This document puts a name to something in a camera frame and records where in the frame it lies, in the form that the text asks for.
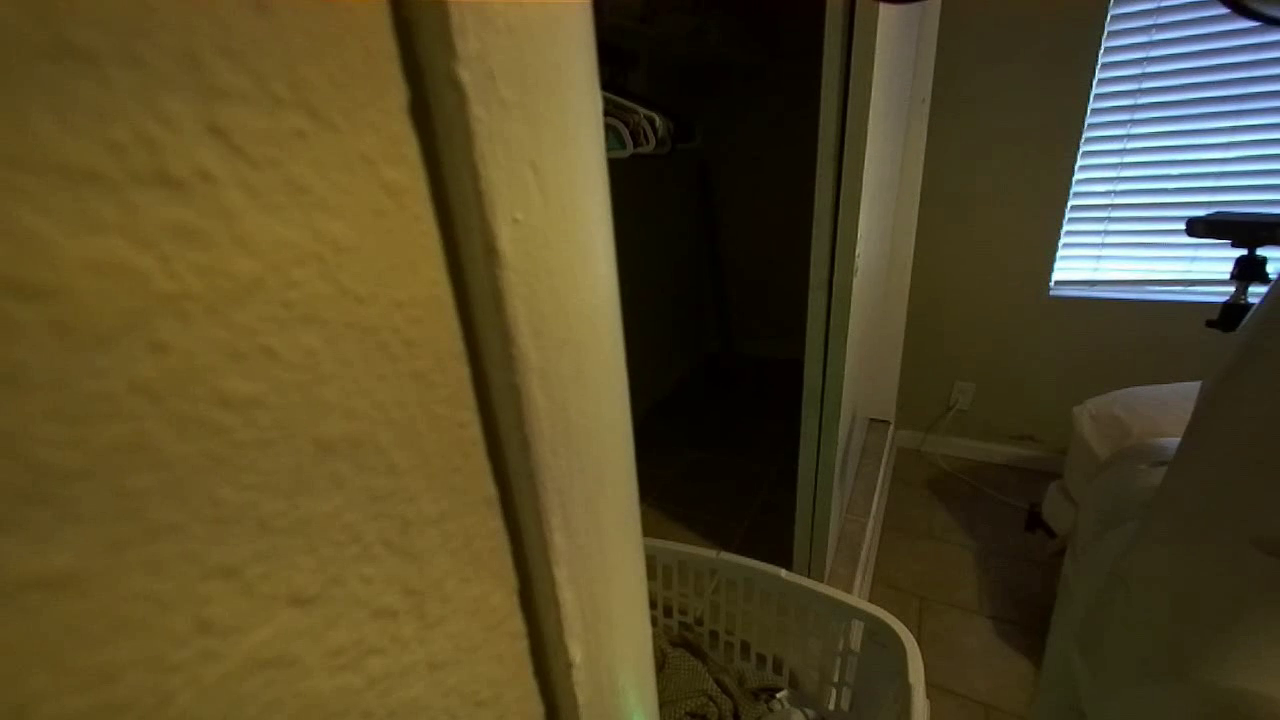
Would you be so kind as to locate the white closet door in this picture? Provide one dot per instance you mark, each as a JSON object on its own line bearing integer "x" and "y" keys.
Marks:
{"x": 887, "y": 267}

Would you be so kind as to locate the white plastic laundry basket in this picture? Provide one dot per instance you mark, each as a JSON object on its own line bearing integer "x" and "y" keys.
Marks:
{"x": 803, "y": 624}

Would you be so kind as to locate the crumpled clothes pile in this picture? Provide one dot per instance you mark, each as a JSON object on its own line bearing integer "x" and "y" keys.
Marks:
{"x": 707, "y": 683}

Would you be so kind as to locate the white baseboard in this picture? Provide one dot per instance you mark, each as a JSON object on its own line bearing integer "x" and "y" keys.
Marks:
{"x": 982, "y": 449}

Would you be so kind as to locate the white bed cushion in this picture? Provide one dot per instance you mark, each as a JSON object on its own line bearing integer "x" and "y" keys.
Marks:
{"x": 1126, "y": 435}

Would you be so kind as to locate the white window blinds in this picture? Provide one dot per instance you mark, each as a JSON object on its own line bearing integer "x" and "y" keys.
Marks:
{"x": 1174, "y": 145}

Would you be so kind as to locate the white door frame trim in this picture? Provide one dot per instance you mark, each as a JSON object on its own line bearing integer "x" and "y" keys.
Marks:
{"x": 535, "y": 332}

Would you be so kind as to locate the white wall outlet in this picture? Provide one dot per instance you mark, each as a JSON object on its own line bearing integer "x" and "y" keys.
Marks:
{"x": 957, "y": 399}

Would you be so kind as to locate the black camera on tripod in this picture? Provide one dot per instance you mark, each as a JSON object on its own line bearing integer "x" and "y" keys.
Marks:
{"x": 1243, "y": 252}

